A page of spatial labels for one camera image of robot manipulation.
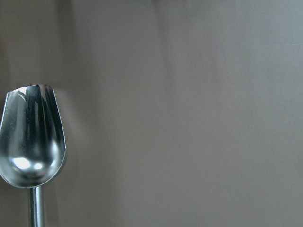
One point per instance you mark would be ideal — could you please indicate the steel ice scoop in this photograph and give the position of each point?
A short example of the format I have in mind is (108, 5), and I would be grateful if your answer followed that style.
(32, 144)

